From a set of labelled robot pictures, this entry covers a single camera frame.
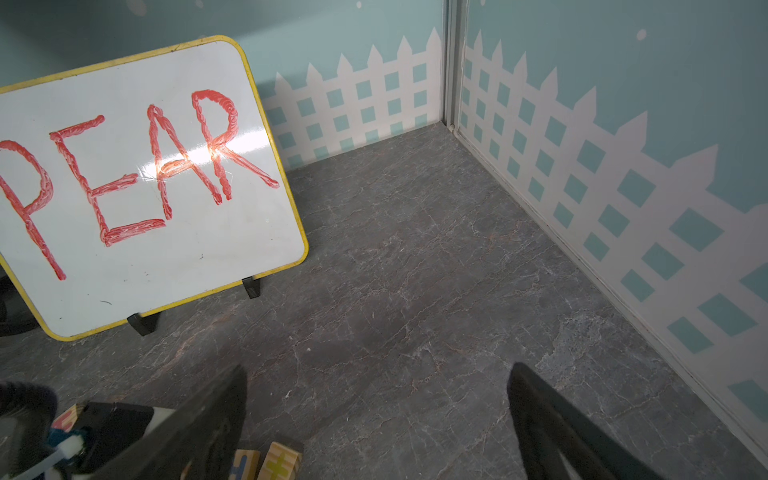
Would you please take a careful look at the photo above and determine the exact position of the white board with PEAR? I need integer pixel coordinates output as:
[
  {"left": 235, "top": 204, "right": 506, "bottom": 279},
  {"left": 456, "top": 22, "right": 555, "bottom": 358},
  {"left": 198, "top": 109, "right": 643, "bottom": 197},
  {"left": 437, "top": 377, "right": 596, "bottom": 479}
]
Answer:
[{"left": 1, "top": 36, "right": 309, "bottom": 341}]

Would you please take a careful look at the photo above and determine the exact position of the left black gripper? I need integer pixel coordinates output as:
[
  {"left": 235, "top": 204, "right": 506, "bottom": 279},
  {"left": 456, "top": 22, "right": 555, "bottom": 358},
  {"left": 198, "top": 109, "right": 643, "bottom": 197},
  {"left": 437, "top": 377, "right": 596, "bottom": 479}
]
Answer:
[{"left": 1, "top": 382, "right": 174, "bottom": 479}]

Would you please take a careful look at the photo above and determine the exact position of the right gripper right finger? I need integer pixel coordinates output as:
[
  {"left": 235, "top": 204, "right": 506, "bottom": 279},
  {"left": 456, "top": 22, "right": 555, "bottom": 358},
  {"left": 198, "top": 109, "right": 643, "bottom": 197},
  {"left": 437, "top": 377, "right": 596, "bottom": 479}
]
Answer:
[{"left": 507, "top": 362, "right": 661, "bottom": 479}]

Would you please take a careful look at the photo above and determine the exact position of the wooden block black letter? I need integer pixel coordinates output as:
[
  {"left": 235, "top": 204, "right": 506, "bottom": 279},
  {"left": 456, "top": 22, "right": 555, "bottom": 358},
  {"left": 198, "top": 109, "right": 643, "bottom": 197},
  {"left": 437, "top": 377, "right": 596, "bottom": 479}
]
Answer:
[{"left": 228, "top": 449, "right": 261, "bottom": 480}]

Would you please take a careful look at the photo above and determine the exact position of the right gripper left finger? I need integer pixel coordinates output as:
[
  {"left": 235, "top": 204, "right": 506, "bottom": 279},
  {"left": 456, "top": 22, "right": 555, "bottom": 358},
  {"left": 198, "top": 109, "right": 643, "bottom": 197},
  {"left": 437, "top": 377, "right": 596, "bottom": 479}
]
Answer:
[{"left": 91, "top": 365, "right": 247, "bottom": 479}]

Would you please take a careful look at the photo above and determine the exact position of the wooden letter block O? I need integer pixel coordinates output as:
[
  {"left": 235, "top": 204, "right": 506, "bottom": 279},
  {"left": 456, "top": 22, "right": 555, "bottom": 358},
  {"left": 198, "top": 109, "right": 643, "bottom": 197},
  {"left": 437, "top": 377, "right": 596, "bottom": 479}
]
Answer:
[{"left": 256, "top": 441, "right": 303, "bottom": 480}]

